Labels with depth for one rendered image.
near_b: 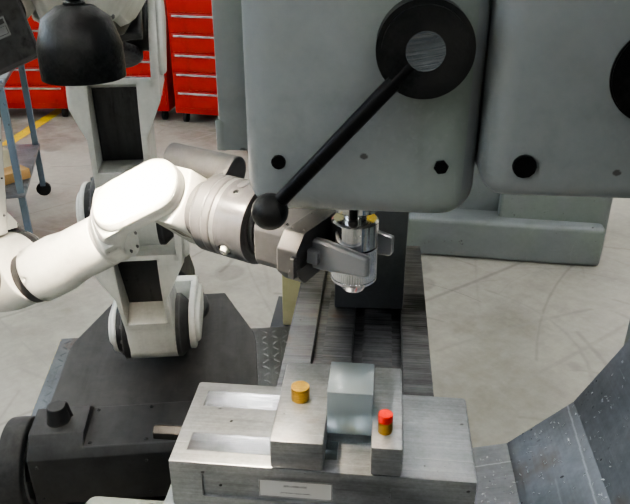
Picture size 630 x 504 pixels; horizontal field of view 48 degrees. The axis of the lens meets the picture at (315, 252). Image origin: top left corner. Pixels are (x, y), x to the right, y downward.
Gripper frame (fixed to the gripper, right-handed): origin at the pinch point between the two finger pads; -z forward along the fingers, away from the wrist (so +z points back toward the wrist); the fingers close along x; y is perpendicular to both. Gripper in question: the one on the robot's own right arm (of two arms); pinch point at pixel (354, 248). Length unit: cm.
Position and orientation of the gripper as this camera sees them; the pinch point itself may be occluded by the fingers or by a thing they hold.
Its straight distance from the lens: 71.1
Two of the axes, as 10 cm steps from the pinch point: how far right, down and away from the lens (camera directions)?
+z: -8.6, -2.4, 4.5
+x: 5.1, -3.9, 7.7
